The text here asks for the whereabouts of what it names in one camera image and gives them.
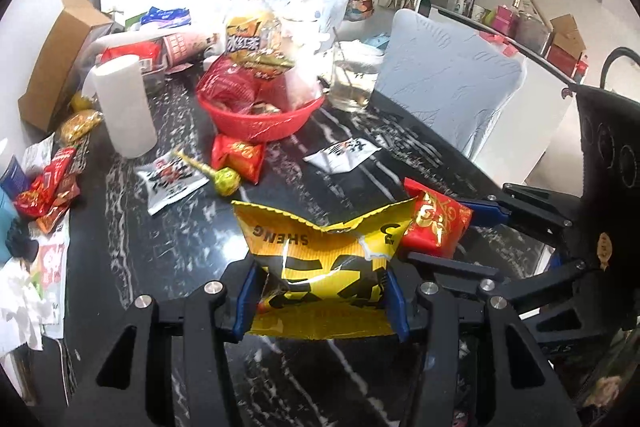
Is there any green lollipop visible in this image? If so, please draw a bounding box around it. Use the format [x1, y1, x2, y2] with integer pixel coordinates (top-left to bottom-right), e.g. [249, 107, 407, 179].
[171, 150, 241, 197]

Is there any yellow black snack bag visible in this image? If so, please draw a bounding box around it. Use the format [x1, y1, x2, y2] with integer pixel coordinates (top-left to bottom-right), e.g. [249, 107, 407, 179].
[233, 199, 414, 340]

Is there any iced tea bottle yellow cap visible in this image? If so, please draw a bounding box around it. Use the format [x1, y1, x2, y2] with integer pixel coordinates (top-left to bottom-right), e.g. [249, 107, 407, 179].
[223, 0, 284, 58]

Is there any white tissue paper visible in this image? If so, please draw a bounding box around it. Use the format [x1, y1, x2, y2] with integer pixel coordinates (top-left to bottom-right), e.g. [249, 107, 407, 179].
[0, 258, 52, 358]

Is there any brown cardboard box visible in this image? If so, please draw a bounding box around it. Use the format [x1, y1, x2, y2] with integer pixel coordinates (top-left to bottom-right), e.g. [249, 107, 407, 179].
[17, 0, 113, 132]

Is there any white black snack packet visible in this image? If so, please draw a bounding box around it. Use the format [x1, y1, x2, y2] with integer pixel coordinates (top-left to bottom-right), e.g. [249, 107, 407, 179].
[134, 152, 208, 216]
[304, 138, 380, 174]

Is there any blue round humidifier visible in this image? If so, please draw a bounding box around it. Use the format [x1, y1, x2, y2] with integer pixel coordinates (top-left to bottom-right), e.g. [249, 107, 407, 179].
[0, 190, 18, 265]

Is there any clear zip plastic bag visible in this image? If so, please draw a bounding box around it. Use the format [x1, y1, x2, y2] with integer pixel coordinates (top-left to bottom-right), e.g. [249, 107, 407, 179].
[269, 67, 322, 112]

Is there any red gold snack packet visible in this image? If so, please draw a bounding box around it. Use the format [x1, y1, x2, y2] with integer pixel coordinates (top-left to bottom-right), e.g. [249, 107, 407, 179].
[400, 178, 473, 259]
[210, 134, 265, 185]

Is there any red snack packets pile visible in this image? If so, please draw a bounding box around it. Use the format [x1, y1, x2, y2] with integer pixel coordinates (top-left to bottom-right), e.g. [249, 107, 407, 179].
[13, 146, 80, 234]

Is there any yellow peanut snack bag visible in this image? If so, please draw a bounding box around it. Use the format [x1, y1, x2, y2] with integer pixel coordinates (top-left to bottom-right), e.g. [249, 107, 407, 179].
[58, 109, 103, 145]

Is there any brown cereal snack bag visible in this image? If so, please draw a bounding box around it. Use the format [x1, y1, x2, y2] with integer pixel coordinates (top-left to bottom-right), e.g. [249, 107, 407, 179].
[231, 50, 295, 80]

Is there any white paper towel roll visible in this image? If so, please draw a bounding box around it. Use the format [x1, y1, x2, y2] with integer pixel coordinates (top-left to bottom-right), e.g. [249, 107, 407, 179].
[92, 55, 157, 159]

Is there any dark red snack bag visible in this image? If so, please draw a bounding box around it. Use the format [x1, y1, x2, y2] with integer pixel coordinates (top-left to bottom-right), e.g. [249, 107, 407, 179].
[196, 55, 259, 114]

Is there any blue tissue pack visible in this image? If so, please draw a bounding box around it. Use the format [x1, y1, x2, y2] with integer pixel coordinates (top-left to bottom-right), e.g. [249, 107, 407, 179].
[140, 6, 191, 29]

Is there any red plastic basket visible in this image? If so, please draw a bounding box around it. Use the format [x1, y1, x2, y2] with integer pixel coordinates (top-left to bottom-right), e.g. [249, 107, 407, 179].
[195, 83, 327, 143]

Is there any glass cup with tea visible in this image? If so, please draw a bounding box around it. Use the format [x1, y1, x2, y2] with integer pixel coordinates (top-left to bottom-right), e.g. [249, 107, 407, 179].
[328, 40, 384, 113]

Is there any red bag in tray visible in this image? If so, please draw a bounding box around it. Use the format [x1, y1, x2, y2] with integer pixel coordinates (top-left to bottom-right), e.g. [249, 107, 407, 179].
[99, 40, 162, 69]

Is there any grey leaf pattern chair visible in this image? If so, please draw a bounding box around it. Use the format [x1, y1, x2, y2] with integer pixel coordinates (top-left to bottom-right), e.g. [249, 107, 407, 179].
[375, 9, 526, 160]

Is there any pink white printed tube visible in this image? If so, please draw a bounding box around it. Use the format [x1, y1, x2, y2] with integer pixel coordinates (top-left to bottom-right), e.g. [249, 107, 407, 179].
[163, 31, 220, 67]

